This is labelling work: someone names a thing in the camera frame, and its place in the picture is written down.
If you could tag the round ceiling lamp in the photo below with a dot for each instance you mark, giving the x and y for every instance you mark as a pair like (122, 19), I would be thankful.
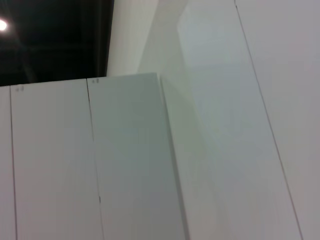
(2, 25)

